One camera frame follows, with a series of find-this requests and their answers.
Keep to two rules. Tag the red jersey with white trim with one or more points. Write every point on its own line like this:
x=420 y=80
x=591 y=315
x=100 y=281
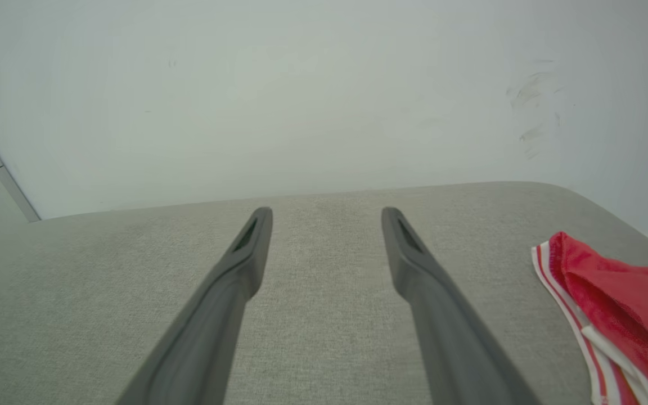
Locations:
x=628 y=292

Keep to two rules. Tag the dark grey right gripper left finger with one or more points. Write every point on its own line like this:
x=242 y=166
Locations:
x=206 y=337

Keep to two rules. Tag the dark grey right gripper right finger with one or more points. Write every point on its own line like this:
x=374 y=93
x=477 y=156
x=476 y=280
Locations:
x=453 y=349

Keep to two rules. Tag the grey metal wall trim strip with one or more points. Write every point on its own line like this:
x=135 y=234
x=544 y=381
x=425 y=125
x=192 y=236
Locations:
x=13 y=190

